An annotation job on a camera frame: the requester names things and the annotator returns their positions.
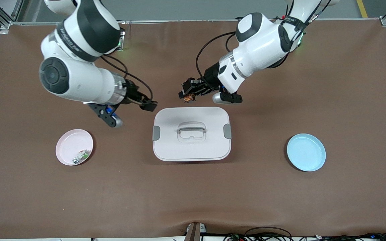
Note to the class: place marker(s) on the pink round plate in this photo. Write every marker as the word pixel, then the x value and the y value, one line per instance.
pixel 69 147

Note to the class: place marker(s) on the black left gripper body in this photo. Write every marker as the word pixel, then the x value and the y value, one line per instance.
pixel 209 79

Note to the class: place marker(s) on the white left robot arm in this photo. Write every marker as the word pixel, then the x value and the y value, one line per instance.
pixel 263 43

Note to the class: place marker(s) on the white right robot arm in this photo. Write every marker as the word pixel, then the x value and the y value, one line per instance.
pixel 79 77

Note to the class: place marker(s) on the aluminium camera stand beam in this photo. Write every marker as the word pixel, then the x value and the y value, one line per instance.
pixel 193 232

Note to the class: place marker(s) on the green white push-button switch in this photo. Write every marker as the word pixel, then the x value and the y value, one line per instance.
pixel 81 156

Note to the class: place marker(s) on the light blue round plate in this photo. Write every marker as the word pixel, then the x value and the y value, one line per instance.
pixel 305 152

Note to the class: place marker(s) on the white lidded storage box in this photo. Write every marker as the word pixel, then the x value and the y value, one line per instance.
pixel 193 144

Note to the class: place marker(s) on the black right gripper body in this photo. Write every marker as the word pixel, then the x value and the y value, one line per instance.
pixel 132 92

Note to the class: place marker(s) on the silver table edge rail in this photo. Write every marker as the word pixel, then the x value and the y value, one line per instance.
pixel 179 20

